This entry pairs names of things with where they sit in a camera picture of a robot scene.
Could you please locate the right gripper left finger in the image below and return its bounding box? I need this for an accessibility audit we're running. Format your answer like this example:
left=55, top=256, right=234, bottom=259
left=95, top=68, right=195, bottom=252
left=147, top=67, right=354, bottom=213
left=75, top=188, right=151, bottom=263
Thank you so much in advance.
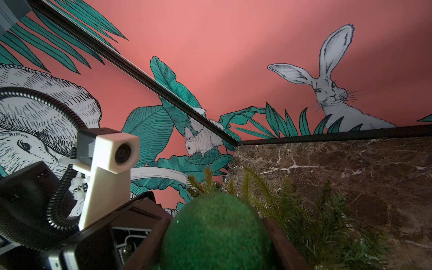
left=121, top=218, right=171, bottom=270

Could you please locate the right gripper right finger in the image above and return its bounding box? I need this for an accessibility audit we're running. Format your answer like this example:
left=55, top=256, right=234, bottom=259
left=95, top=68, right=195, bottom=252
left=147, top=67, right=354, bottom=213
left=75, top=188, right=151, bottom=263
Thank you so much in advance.
left=263, top=218, right=312, bottom=270

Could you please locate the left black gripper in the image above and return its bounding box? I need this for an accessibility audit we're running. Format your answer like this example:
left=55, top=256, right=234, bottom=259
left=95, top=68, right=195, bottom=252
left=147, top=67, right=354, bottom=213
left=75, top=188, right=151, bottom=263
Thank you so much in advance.
left=1, top=162, right=172, bottom=270

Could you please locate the small green christmas tree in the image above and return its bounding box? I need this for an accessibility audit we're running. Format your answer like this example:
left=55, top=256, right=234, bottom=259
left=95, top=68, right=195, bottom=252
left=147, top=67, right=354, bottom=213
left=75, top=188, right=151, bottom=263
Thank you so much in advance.
left=187, top=168, right=389, bottom=270

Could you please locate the green glitter ball ornament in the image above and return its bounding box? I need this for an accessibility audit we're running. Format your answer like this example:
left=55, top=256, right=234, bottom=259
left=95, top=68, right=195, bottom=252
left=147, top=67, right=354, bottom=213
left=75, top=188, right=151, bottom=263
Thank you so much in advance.
left=159, top=192, right=274, bottom=270

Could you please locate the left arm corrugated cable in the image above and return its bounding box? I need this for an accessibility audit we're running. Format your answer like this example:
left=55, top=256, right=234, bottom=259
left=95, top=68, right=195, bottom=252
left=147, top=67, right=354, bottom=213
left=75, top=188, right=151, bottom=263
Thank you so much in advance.
left=0, top=87, right=89, bottom=234

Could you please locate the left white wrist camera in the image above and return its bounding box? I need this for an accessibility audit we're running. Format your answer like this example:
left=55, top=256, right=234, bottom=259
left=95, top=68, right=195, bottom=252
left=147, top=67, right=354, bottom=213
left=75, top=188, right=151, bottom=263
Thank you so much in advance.
left=73, top=128, right=140, bottom=231

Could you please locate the left black frame post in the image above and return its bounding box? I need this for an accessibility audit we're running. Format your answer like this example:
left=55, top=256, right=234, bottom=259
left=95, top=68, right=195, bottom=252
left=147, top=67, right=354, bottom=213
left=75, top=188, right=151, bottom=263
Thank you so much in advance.
left=28, top=1, right=239, bottom=146

